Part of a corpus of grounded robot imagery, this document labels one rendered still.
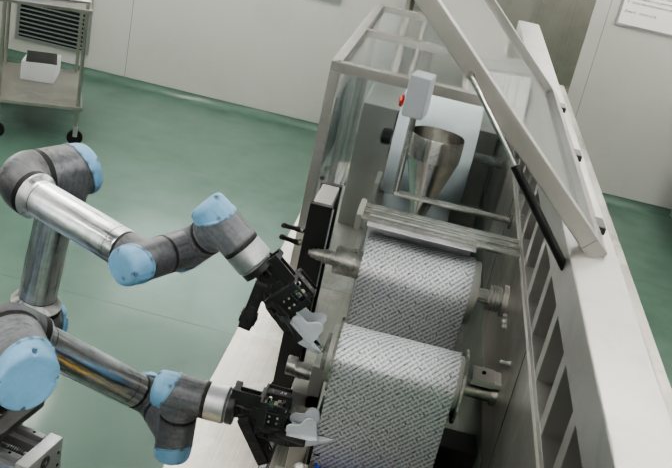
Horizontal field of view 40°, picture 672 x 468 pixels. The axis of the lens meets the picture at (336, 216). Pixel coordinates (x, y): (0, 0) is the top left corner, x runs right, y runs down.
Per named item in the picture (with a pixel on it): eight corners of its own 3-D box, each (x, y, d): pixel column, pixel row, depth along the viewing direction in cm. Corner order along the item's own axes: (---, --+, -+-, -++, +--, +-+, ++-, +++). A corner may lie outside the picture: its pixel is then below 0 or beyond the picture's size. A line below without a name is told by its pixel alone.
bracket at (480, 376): (470, 371, 182) (473, 362, 182) (499, 378, 182) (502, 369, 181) (470, 384, 178) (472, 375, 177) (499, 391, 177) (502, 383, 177)
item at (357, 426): (309, 466, 186) (327, 388, 179) (423, 496, 184) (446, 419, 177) (308, 467, 186) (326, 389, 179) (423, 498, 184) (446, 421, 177)
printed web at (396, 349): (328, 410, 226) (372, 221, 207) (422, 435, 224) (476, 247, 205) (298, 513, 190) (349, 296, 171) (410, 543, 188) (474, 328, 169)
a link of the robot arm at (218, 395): (200, 426, 182) (211, 404, 189) (222, 432, 181) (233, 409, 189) (205, 394, 179) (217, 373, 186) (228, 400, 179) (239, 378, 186)
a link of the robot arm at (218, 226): (200, 202, 180) (227, 183, 174) (236, 245, 182) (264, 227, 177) (179, 222, 174) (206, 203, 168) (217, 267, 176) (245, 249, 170)
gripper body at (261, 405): (289, 410, 177) (228, 394, 178) (281, 447, 180) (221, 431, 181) (296, 389, 184) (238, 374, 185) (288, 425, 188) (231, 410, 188)
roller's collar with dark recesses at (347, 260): (334, 265, 207) (339, 240, 205) (360, 272, 207) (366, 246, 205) (329, 277, 201) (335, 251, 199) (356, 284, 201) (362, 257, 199)
